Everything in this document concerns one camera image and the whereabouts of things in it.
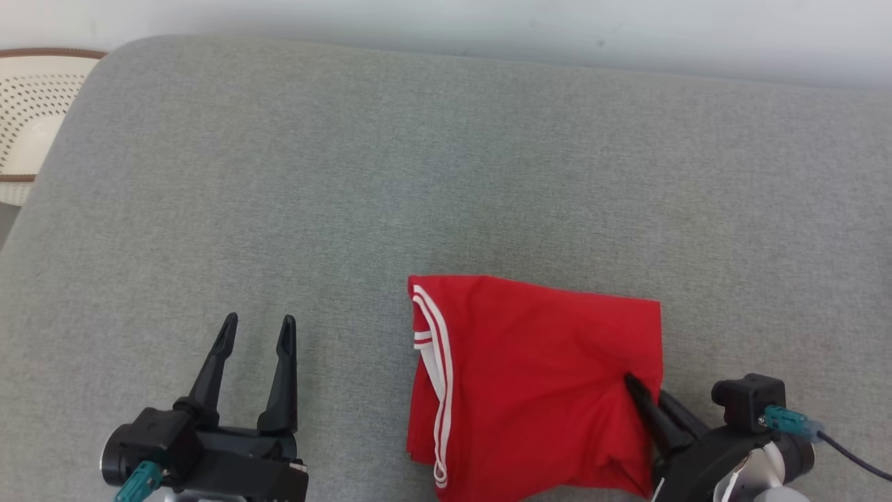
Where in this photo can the red jersey number 23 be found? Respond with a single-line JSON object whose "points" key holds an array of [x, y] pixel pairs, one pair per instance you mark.
{"points": [[536, 390]]}

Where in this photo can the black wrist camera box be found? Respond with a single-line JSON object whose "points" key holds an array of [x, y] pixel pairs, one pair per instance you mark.
{"points": [[164, 439], [746, 401]]}

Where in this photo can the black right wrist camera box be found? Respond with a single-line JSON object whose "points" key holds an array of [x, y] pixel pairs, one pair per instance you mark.
{"points": [[746, 401]]}

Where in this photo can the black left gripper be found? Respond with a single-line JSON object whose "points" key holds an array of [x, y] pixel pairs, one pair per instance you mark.
{"points": [[244, 467]]}

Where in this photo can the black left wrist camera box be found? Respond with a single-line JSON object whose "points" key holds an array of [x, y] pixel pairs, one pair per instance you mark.
{"points": [[164, 439]]}

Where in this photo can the white perforated laundry basket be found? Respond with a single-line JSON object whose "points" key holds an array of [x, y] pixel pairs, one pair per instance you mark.
{"points": [[35, 118]]}

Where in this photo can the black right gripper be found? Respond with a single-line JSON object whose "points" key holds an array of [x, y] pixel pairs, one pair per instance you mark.
{"points": [[697, 467]]}

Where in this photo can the grey fabric sofa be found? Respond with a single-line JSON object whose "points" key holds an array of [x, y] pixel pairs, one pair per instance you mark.
{"points": [[418, 174]]}

